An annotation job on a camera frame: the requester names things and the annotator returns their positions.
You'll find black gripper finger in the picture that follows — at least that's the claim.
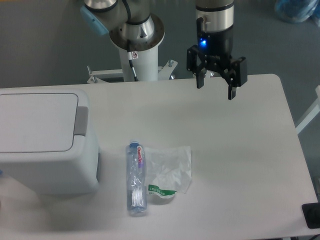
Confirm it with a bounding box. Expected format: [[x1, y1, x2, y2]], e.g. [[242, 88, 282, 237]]
[[222, 56, 248, 100], [186, 45, 207, 89]]

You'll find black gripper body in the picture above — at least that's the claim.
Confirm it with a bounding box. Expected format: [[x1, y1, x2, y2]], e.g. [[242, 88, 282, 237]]
[[195, 16, 238, 79]]

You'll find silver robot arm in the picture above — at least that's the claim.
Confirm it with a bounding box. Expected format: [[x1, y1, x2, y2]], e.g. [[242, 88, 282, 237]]
[[80, 0, 248, 100]]

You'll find white trash can body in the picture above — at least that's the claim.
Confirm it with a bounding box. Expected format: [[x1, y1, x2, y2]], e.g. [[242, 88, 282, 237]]
[[0, 87, 100, 195]]

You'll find white trash can lid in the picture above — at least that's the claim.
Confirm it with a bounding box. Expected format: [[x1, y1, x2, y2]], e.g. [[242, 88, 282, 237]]
[[0, 93, 89, 153]]

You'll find blue plastic bag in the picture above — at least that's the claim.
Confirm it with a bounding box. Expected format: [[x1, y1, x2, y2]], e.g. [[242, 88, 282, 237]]
[[274, 0, 320, 24]]

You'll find clear plastic bag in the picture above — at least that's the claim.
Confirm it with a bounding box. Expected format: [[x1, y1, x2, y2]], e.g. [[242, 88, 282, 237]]
[[144, 146, 192, 205]]

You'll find crushed clear plastic bottle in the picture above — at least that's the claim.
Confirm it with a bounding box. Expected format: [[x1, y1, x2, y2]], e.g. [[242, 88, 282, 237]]
[[126, 139, 148, 217]]

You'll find black device at edge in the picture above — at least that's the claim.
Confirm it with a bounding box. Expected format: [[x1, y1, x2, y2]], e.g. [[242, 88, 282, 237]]
[[301, 202, 320, 229]]

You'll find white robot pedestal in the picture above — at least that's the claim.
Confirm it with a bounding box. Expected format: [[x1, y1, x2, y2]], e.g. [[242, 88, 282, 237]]
[[86, 13, 179, 84]]

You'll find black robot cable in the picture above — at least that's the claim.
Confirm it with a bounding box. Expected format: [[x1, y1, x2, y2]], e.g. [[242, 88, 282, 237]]
[[120, 0, 139, 82]]

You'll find white frame at right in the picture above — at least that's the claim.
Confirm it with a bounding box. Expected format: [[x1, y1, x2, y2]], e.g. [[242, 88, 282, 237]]
[[295, 85, 320, 134]]

